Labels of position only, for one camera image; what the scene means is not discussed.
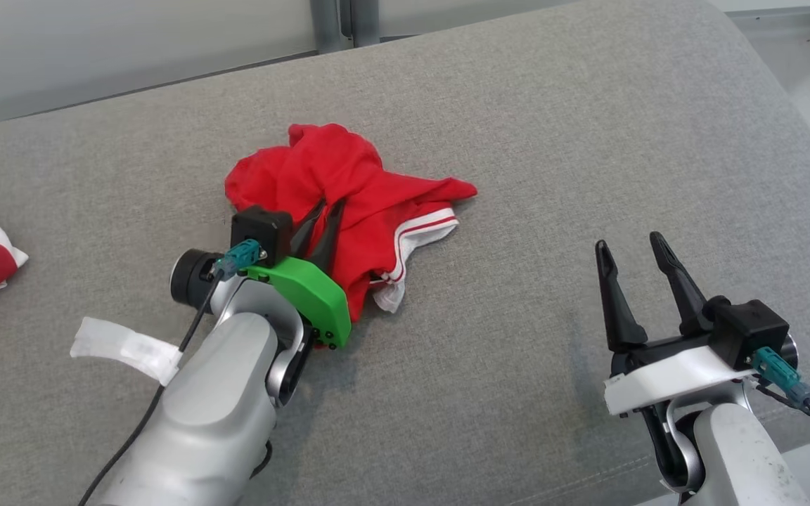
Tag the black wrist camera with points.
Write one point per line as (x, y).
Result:
(261, 228)
(749, 330)

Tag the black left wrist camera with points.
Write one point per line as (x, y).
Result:
(261, 228)

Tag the red jersey white sleeves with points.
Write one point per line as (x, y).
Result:
(377, 186)

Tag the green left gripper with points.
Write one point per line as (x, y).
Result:
(310, 295)

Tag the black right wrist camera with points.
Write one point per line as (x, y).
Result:
(749, 330)

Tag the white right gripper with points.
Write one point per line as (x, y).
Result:
(672, 376)

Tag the grey partition post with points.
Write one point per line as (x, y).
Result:
(328, 24)
(365, 21)

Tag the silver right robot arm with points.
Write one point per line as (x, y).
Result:
(735, 450)

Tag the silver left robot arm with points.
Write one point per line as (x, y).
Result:
(208, 414)

